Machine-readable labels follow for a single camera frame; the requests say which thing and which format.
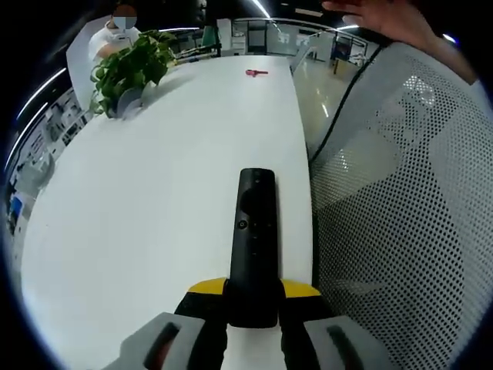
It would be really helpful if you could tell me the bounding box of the green potted plant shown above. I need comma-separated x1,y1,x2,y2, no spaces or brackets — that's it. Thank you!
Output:
89,29,179,119

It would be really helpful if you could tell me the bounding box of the person's right hand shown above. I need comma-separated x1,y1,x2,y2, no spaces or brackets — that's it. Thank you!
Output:
321,0,437,48

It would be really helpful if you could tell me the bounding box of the black cable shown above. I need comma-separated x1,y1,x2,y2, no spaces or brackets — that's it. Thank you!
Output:
309,43,387,163

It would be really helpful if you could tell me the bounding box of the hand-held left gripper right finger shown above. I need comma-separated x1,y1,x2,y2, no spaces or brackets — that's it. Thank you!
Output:
277,277,390,370

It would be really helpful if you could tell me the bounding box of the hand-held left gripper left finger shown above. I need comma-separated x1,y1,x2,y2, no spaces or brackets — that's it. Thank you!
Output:
111,276,230,370

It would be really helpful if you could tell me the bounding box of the black remote control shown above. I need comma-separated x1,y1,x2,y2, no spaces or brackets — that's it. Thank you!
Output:
228,167,280,330

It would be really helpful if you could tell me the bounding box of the grey mesh office chair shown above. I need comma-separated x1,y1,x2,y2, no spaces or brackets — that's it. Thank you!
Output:
307,41,493,370

